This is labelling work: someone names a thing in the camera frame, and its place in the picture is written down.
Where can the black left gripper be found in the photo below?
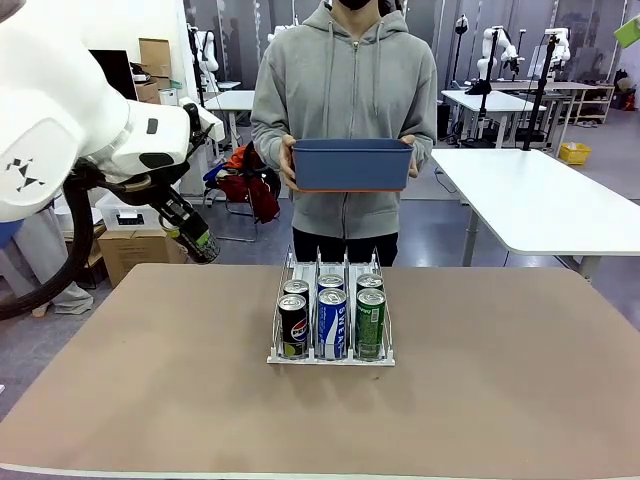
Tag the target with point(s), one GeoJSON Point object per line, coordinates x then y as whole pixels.
{"type": "Point", "coordinates": [170, 207]}

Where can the blue bin orange trim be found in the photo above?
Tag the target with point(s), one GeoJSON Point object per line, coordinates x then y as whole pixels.
{"type": "Point", "coordinates": [350, 165]}

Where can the person's left forearm grey sleeve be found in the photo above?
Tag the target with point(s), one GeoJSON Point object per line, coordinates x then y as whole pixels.
{"type": "Point", "coordinates": [425, 140]}

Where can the person's right forearm grey sleeve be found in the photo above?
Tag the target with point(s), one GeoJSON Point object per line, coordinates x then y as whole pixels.
{"type": "Point", "coordinates": [265, 140]}

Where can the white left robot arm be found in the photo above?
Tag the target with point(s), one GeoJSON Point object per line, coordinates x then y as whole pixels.
{"type": "Point", "coordinates": [60, 100]}

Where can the white lab robot arm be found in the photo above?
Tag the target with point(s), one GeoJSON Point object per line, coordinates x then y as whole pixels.
{"type": "Point", "coordinates": [487, 50]}
{"type": "Point", "coordinates": [562, 50]}
{"type": "Point", "coordinates": [210, 55]}
{"type": "Point", "coordinates": [276, 34]}

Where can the person's right hand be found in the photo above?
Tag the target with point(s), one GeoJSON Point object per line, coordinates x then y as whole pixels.
{"type": "Point", "coordinates": [287, 160]}

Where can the person's left hand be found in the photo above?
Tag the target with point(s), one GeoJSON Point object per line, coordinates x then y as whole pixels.
{"type": "Point", "coordinates": [415, 160]}

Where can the large brown cardboard box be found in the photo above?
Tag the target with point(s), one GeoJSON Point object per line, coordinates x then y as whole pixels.
{"type": "Point", "coordinates": [135, 255]}

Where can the clear plastic storage box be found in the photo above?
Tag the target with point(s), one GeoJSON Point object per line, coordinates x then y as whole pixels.
{"type": "Point", "coordinates": [125, 215]}

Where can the wooden lab bench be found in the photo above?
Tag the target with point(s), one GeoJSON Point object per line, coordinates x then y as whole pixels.
{"type": "Point", "coordinates": [575, 86]}

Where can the black tripod stand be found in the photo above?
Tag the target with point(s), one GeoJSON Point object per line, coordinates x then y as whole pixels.
{"type": "Point", "coordinates": [484, 100]}
{"type": "Point", "coordinates": [537, 100]}

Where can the person in maroon top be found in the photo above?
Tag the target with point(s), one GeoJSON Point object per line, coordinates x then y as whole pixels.
{"type": "Point", "coordinates": [75, 300]}

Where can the yellow plastic basket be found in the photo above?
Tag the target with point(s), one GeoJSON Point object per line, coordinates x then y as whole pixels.
{"type": "Point", "coordinates": [575, 154]}

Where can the white storage bin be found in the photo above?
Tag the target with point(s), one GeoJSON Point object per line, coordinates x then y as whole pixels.
{"type": "Point", "coordinates": [169, 96]}

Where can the white lab table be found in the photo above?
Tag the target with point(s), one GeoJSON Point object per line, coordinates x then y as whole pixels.
{"type": "Point", "coordinates": [235, 100]}
{"type": "Point", "coordinates": [505, 102]}

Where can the small brown cardboard box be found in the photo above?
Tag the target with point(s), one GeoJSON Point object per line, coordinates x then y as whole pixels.
{"type": "Point", "coordinates": [147, 92]}

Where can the blue Pocari Sweat can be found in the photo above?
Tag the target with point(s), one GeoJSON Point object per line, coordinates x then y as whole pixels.
{"type": "Point", "coordinates": [331, 281]}
{"type": "Point", "coordinates": [332, 325]}

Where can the black computer monitor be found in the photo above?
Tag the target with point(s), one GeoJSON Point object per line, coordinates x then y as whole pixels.
{"type": "Point", "coordinates": [117, 70]}

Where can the flat brown cardboard box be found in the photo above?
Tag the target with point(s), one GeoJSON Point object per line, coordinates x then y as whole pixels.
{"type": "Point", "coordinates": [155, 57]}

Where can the large white table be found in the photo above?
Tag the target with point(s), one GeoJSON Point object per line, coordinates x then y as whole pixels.
{"type": "Point", "coordinates": [540, 200]}

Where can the green soda can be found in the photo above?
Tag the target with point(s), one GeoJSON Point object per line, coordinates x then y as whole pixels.
{"type": "Point", "coordinates": [370, 281]}
{"type": "Point", "coordinates": [370, 325]}

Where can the clear acrylic can rack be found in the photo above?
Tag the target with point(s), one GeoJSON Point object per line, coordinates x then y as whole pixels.
{"type": "Point", "coordinates": [350, 362]}

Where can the person in grey hoodie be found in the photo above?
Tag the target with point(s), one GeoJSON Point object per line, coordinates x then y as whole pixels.
{"type": "Point", "coordinates": [350, 75]}

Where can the black face mask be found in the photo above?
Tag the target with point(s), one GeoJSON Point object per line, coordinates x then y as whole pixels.
{"type": "Point", "coordinates": [355, 4]}

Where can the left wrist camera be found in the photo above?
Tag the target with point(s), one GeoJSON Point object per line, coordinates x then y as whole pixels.
{"type": "Point", "coordinates": [192, 117]}

